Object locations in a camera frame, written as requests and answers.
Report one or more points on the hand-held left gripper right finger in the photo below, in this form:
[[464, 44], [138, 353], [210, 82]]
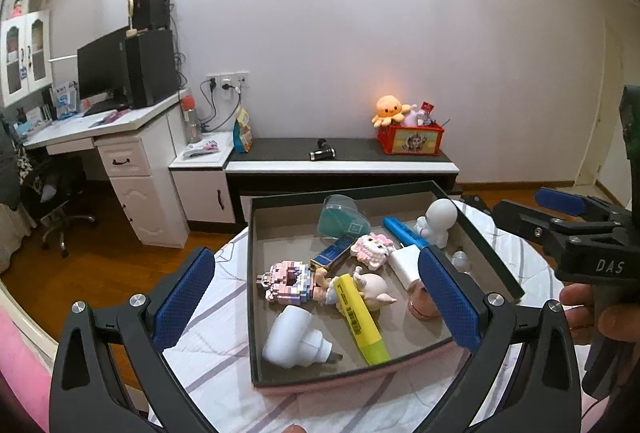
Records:
[[450, 298]]

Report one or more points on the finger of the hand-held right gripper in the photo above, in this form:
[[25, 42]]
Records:
[[525, 220], [560, 202]]

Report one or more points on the black speaker box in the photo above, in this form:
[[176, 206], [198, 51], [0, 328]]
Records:
[[150, 12]]

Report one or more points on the small pink doll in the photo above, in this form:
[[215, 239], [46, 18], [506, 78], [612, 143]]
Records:
[[17, 8]]

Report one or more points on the flat printed packet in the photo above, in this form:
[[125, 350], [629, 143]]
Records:
[[200, 149]]

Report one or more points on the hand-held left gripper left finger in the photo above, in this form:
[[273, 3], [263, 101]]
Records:
[[182, 298]]

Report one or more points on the orange storage crate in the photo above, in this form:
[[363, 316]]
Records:
[[412, 140]]

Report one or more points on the orange octopus plush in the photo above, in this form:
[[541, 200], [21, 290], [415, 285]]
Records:
[[390, 110]]

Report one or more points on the white pink cat brick figure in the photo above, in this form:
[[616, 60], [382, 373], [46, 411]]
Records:
[[370, 250]]

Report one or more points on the light purple plush toy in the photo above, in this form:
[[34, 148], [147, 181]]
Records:
[[414, 117]]

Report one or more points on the yellow highlighter pen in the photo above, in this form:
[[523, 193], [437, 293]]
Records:
[[360, 318]]

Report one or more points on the black computer monitor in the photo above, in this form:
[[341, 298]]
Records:
[[102, 68]]

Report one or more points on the white plastic bottle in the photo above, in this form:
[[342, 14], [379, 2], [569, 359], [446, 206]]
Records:
[[290, 338]]

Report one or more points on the black office chair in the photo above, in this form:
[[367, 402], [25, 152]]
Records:
[[55, 193]]

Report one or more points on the pink bed cover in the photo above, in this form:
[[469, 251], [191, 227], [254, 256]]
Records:
[[20, 373]]

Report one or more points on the cream door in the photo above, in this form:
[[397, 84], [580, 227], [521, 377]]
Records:
[[602, 123]]

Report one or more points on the blue highlighter pen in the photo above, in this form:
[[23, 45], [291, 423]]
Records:
[[405, 233]]

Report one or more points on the white wall outlet strip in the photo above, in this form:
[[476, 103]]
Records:
[[227, 78]]

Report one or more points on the blue yellow snack bag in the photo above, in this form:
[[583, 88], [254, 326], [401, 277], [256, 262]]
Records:
[[243, 133]]

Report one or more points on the teal plastic case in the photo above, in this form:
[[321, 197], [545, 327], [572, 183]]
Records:
[[340, 218]]

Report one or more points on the low dark-top bench cabinet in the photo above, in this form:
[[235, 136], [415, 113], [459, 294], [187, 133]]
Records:
[[360, 163]]

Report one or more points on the beige curtain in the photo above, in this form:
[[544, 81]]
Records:
[[12, 243]]

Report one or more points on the white glass-door cabinet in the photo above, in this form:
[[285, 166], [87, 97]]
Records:
[[25, 58]]

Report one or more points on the small white side cabinet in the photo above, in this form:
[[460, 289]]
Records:
[[205, 188]]

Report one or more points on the small white bulb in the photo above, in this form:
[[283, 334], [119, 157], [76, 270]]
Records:
[[460, 260]]

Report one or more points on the white desk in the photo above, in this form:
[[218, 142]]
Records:
[[140, 183]]

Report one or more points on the blue gold lighter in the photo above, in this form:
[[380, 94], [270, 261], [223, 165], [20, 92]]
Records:
[[332, 253]]

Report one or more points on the dark patterned jacket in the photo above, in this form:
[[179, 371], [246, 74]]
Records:
[[10, 163]]

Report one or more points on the small black dumbbell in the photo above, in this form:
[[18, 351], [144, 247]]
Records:
[[322, 152]]

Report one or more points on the white charger adapter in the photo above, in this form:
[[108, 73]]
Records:
[[405, 265]]

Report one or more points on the pink round jar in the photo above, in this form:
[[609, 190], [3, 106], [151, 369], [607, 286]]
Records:
[[422, 305]]

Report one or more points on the black computer tower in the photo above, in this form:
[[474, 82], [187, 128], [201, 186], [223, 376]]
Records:
[[152, 70]]

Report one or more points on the pink purple brick figure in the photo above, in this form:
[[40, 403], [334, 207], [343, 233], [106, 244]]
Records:
[[287, 283]]

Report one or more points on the person's right hand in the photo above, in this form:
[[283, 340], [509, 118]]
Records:
[[577, 313]]

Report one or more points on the clear bottle orange cap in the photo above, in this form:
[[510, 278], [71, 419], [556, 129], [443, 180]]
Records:
[[191, 120]]

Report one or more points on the white round-head figurine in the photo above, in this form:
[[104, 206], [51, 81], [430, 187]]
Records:
[[440, 218]]

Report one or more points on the grey cardboard box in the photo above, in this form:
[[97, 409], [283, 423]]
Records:
[[300, 233]]

